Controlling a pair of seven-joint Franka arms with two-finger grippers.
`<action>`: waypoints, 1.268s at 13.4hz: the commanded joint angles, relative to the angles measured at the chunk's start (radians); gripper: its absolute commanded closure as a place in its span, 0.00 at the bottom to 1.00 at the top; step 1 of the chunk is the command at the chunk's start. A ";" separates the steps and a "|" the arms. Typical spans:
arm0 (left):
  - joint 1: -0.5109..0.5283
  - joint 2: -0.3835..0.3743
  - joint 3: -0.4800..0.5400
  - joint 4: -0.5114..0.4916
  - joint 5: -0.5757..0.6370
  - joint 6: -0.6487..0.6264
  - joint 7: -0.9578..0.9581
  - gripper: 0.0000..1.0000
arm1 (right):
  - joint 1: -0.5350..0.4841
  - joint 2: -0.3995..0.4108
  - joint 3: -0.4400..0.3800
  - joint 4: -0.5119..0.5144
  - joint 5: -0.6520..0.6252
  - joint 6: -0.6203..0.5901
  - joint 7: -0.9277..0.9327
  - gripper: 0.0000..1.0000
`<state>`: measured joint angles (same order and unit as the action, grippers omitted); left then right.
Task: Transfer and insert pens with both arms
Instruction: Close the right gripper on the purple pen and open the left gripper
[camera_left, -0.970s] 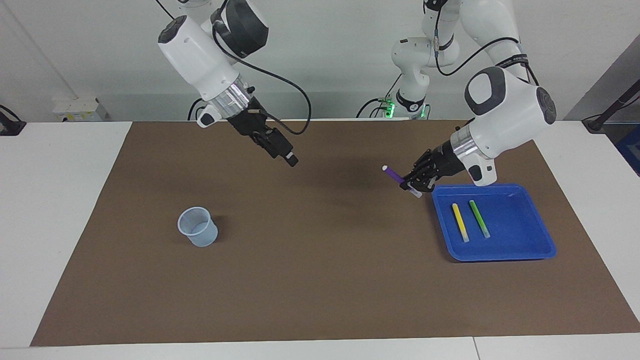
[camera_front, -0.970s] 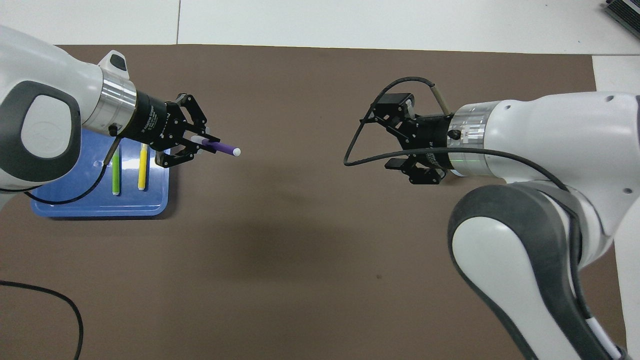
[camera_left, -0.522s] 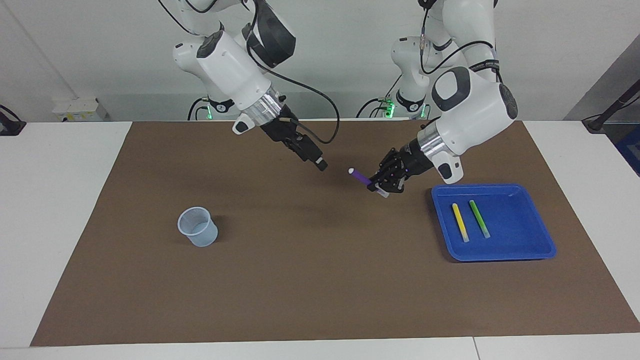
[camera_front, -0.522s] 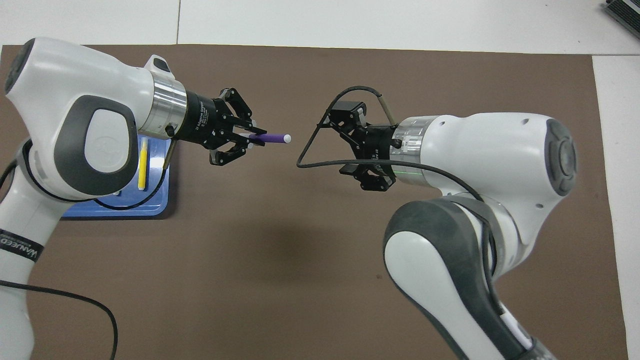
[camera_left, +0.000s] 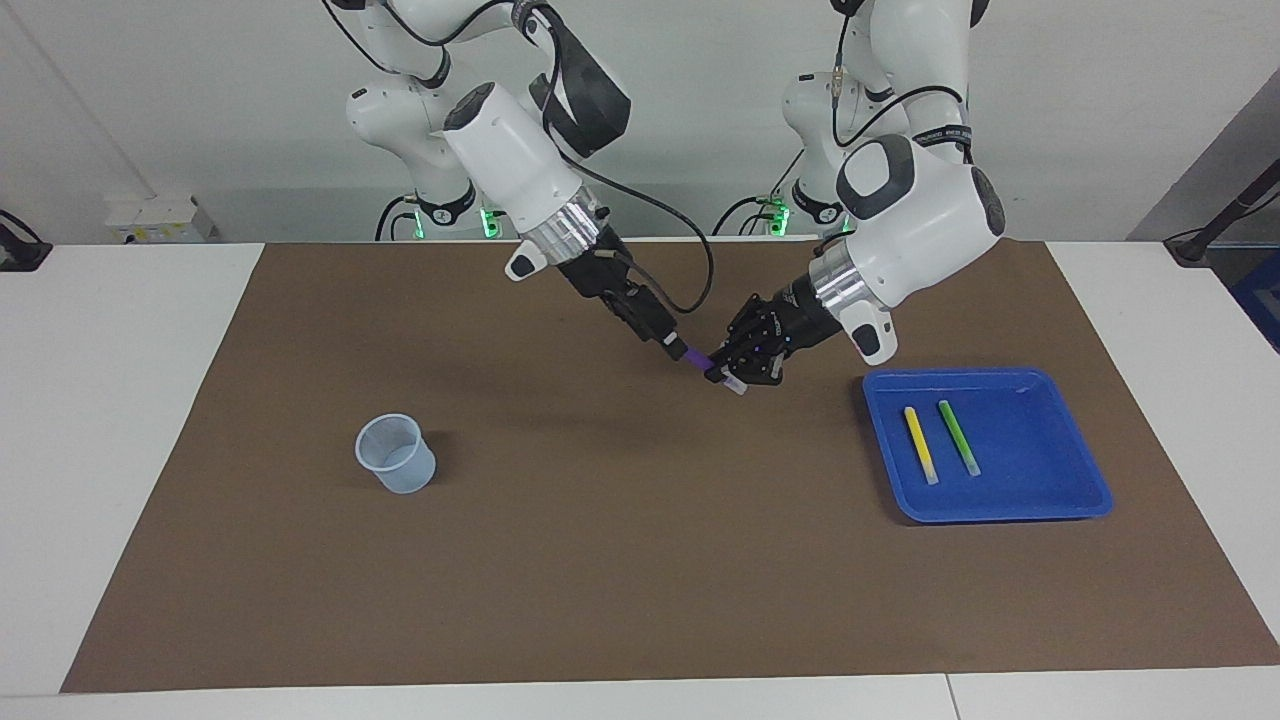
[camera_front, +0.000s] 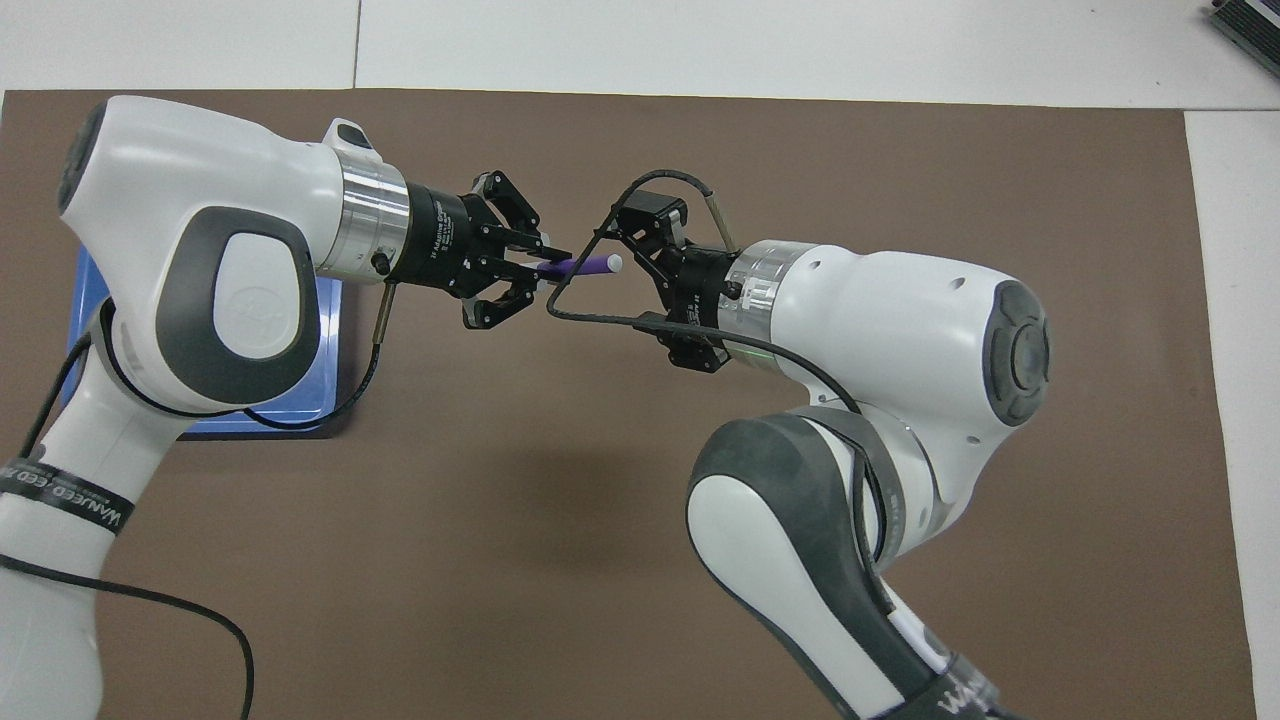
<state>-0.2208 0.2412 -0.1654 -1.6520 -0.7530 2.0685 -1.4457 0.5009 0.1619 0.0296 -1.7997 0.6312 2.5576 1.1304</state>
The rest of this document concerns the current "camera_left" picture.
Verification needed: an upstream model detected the yellow marker pen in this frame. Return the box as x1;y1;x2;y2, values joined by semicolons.
904;405;940;486

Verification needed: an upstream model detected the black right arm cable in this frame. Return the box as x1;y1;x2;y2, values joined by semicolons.
320;0;717;315

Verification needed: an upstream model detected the black stand pole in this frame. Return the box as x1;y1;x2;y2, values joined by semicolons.
1165;160;1280;267

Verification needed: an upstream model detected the white wall socket box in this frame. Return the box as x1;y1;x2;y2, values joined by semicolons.
105;195;216;245

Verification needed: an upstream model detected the green marker pen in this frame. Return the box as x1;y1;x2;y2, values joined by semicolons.
938;399;983;478

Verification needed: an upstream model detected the clear plastic cup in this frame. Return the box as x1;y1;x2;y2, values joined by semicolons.
355;413;437;495

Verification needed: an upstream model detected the brown table mat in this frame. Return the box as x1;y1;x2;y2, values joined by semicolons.
60;238;1280;694

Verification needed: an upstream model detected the black clamp mount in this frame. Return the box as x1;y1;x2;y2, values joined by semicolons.
0;210;53;273

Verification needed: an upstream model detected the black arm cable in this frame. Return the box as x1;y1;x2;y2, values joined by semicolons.
320;0;717;315
828;0;976;151

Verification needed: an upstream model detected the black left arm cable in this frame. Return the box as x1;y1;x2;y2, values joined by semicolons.
828;0;976;151

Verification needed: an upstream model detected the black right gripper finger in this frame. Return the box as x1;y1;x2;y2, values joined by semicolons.
648;305;691;359
630;318;683;363

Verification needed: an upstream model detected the blue crate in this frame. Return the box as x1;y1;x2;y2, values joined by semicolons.
1230;250;1280;353

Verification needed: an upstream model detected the black left base cable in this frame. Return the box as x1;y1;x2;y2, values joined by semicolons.
712;145;803;238

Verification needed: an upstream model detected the black right base cable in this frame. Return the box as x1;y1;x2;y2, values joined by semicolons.
375;195;417;242

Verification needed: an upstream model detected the purple marker pen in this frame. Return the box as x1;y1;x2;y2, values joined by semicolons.
683;345;748;396

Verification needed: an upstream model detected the blue plastic tray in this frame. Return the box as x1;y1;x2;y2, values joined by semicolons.
862;366;1114;524

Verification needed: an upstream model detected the black base cable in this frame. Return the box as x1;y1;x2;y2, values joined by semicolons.
375;195;417;242
712;145;803;238

